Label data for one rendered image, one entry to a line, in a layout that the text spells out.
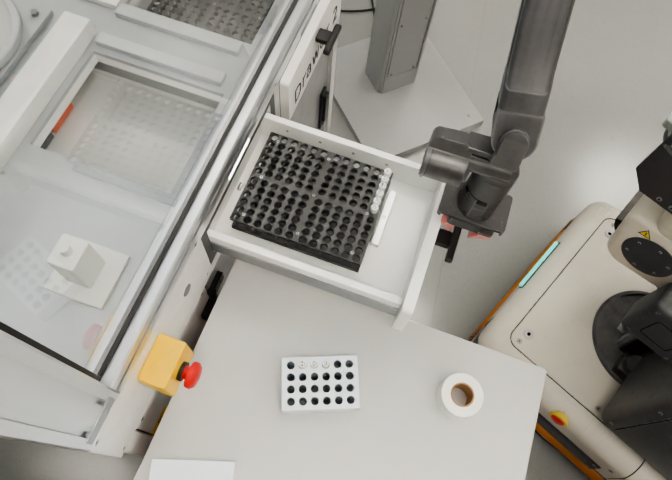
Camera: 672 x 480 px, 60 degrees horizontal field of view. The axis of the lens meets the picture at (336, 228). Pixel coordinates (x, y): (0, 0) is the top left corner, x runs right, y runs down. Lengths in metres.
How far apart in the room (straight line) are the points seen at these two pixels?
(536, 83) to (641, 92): 1.83
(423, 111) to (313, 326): 1.28
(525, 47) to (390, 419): 0.61
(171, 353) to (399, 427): 0.39
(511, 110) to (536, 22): 0.10
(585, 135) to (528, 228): 0.46
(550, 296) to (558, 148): 0.74
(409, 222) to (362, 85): 1.21
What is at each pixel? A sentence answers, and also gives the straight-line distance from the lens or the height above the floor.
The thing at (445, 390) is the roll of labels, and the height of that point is 0.80.
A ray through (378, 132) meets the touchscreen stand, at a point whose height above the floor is 0.04.
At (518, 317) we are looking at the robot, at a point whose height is 0.28.
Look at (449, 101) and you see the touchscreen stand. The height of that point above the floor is 0.04.
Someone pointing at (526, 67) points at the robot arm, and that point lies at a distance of 0.74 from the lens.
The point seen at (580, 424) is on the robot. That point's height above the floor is 0.27.
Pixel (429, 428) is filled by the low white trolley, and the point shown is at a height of 0.76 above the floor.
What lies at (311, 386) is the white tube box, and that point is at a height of 0.80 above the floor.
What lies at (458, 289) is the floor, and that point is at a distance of 1.91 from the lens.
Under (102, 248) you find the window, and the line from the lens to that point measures 0.67.
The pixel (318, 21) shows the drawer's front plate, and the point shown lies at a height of 0.93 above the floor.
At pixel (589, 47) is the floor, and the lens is 2.61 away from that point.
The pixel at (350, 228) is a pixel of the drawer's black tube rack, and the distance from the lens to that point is 0.94.
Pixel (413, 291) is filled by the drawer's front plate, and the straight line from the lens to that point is 0.88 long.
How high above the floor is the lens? 1.75
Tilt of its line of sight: 66 degrees down
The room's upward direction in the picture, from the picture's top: 8 degrees clockwise
